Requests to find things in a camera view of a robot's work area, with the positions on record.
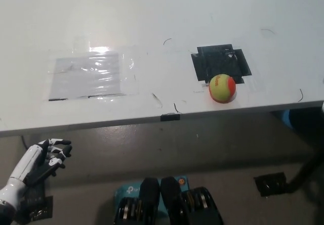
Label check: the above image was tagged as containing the white and black left hand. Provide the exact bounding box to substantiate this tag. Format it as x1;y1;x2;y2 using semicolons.
0;138;73;209

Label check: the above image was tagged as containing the yellow and orange tennis ball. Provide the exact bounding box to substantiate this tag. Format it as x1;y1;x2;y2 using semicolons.
209;73;238;103

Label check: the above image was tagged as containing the teal tp-link box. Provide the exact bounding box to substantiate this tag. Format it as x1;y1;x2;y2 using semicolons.
113;175;190;213

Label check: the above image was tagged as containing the clear plastic film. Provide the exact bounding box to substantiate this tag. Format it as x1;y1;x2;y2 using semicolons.
46;34;140;102

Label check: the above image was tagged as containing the blue object under table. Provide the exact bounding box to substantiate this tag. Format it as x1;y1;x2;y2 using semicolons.
280;110;297;129

